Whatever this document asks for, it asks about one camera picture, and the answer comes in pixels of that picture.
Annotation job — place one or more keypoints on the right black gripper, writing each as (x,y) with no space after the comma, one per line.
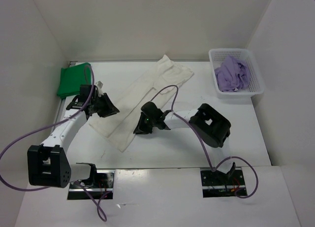
(141,128)

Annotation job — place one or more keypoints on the white plastic basket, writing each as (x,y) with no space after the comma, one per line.
(256,84)

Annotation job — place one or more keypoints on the white t shirt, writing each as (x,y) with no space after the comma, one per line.
(118,129)

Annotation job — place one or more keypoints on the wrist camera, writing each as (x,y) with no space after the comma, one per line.
(151,110)
(85,90)

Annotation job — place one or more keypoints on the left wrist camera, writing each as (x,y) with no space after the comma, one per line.
(85,90)

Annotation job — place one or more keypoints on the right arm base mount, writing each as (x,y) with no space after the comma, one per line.
(215,186)

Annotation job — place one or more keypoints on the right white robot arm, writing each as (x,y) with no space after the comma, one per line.
(211,127)

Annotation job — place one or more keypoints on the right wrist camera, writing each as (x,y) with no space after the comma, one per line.
(151,110)

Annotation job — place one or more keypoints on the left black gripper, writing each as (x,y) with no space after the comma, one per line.
(110,109)

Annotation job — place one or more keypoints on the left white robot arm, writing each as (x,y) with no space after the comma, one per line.
(48,165)

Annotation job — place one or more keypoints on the green t shirt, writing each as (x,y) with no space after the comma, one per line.
(72,78)

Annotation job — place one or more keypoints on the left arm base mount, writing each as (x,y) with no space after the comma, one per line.
(101,187)

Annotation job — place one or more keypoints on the lavender t shirt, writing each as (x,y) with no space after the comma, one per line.
(233,75)

